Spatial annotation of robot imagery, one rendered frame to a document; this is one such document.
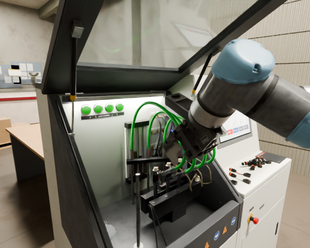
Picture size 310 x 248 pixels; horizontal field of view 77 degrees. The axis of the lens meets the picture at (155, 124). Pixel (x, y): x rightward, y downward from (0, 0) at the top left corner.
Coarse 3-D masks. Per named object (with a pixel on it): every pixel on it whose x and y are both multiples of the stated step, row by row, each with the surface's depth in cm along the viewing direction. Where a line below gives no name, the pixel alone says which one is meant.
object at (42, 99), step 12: (36, 84) 99; (36, 96) 104; (48, 120) 88; (48, 132) 92; (48, 144) 96; (48, 156) 101; (48, 168) 106; (48, 180) 111; (48, 192) 118; (60, 216) 98; (60, 228) 103; (60, 240) 108
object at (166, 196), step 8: (176, 184) 103; (184, 184) 107; (192, 184) 103; (200, 184) 106; (152, 192) 95; (160, 192) 95; (168, 192) 95; (176, 192) 95; (184, 192) 98; (192, 192) 102; (200, 192) 107; (144, 200) 90; (152, 200) 89; (160, 200) 89; (168, 200) 91; (176, 200) 95; (184, 200) 99; (144, 208) 91; (152, 208) 86; (160, 208) 88; (168, 208) 92; (176, 208) 96; (184, 208) 100; (160, 216) 89; (168, 216) 97; (176, 216) 97
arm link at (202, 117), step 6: (192, 102) 38; (198, 102) 35; (192, 108) 37; (198, 108) 35; (192, 114) 38; (198, 114) 36; (204, 114) 35; (210, 114) 34; (198, 120) 37; (204, 120) 36; (210, 120) 35; (216, 120) 35; (222, 120) 35; (210, 126) 36; (216, 126) 37
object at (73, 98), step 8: (72, 40) 55; (72, 48) 56; (72, 56) 57; (72, 64) 59; (72, 72) 60; (72, 80) 62; (72, 88) 63; (72, 96) 65; (72, 104) 67; (72, 112) 69; (72, 120) 71; (72, 128) 73
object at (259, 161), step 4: (252, 160) 123; (256, 160) 123; (260, 160) 128; (264, 160) 131; (268, 160) 129; (244, 164) 122; (248, 164) 124; (252, 164) 120; (256, 164) 121; (260, 164) 123; (264, 164) 127; (252, 168) 117
